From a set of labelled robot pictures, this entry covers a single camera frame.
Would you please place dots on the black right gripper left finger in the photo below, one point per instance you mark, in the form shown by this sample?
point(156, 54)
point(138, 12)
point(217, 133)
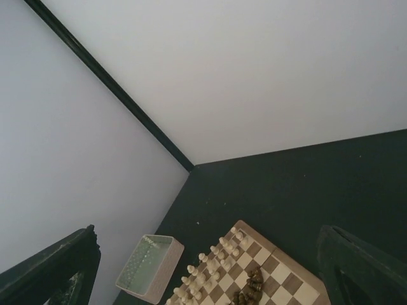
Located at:
point(63, 273)

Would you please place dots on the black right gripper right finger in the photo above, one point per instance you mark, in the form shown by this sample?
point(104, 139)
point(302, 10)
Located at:
point(356, 272)

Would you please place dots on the pile of brown chess pieces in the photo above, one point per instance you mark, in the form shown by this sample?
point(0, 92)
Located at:
point(252, 292)

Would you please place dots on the wooden chess board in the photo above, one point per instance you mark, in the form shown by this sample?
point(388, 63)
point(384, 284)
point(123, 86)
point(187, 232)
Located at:
point(246, 268)

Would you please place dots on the black corner frame post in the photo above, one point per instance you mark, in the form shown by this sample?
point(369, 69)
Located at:
point(108, 81)

